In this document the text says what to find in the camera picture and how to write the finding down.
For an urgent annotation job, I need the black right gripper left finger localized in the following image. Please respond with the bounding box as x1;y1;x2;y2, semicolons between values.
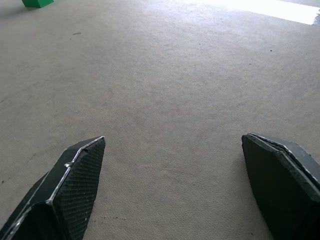
0;135;107;240

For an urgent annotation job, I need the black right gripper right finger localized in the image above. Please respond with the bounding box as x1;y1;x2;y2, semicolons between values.
241;132;320;240

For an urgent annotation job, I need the green block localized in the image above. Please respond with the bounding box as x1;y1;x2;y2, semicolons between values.
21;0;55;8

